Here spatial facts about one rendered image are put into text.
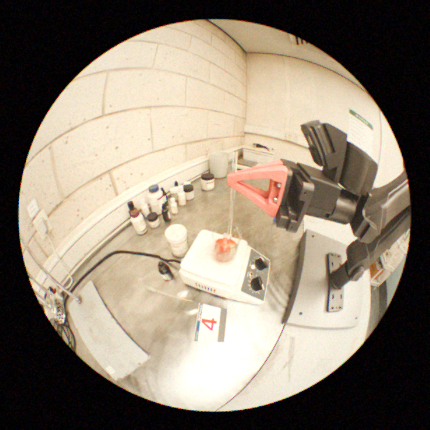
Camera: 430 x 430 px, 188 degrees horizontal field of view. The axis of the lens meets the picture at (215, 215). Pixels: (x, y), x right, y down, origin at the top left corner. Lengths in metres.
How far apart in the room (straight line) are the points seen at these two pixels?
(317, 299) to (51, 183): 0.84
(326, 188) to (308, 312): 0.29
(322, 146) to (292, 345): 0.39
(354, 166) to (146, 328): 0.47
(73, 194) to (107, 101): 0.35
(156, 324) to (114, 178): 0.50
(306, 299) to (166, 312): 0.34
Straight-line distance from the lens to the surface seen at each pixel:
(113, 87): 0.61
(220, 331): 0.32
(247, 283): 0.29
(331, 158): 0.17
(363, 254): 0.34
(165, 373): 0.37
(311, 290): 0.39
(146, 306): 0.36
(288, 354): 0.38
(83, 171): 0.53
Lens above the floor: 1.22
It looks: 38 degrees down
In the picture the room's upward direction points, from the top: 1 degrees clockwise
